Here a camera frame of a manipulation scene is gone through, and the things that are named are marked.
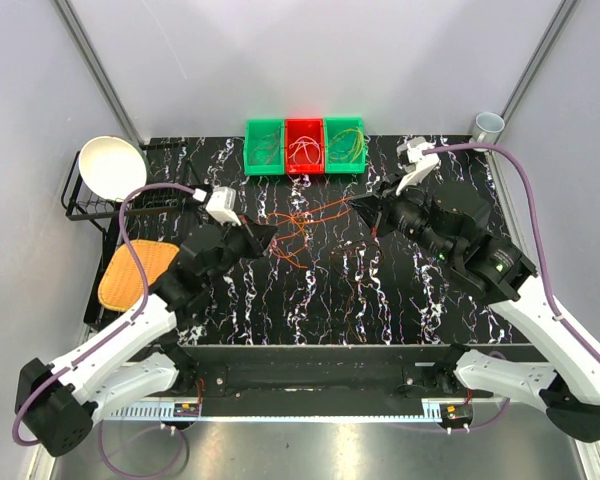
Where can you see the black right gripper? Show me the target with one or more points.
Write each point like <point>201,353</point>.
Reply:
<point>377,210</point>

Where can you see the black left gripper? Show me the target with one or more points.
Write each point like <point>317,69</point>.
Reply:
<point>256,236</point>

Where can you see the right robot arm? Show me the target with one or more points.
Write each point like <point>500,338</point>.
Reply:
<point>450,223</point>

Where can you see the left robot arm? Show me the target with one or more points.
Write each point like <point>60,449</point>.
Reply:
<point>58,404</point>

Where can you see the right green plastic bin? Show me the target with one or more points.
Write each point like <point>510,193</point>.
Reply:
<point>345,145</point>

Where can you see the green plastic bin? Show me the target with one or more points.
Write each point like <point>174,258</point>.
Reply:
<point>263,151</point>
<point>345,145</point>

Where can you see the left green plastic bin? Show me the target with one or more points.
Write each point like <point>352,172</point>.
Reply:
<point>263,151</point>

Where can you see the red plastic bin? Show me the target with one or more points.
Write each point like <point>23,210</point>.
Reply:
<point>304,146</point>

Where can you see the white mug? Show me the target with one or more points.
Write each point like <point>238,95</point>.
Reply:
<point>487,128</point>

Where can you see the white bowl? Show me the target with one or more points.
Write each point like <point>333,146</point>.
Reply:
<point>112,168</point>

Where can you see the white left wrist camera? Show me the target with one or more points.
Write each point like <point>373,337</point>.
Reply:
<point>219,204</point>

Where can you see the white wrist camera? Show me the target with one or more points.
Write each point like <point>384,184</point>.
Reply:
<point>420,165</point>
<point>219,204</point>

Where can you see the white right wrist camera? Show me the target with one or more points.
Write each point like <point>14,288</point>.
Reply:
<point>420,165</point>

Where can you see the black wire dish rack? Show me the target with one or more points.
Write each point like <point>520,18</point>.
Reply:
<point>163,215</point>

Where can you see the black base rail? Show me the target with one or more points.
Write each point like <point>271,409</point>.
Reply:
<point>293,383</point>

